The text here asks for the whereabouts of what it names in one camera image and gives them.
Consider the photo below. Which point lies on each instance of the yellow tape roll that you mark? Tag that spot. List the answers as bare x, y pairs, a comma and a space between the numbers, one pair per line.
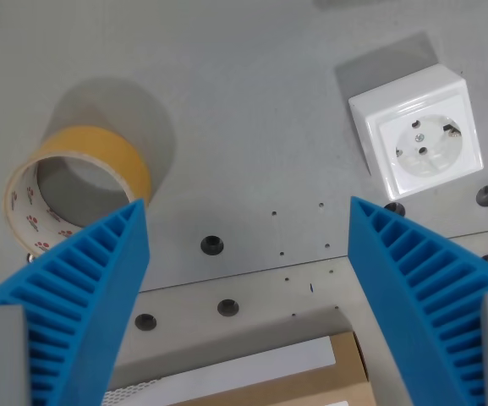
57, 177

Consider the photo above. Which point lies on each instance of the white wall socket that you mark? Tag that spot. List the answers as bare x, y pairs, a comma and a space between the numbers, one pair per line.
421, 139

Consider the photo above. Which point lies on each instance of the brown cardboard box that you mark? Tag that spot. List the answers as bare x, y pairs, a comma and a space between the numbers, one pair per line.
311, 376

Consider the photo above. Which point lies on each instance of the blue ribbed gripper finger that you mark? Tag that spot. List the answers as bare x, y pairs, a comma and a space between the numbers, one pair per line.
421, 296
83, 296

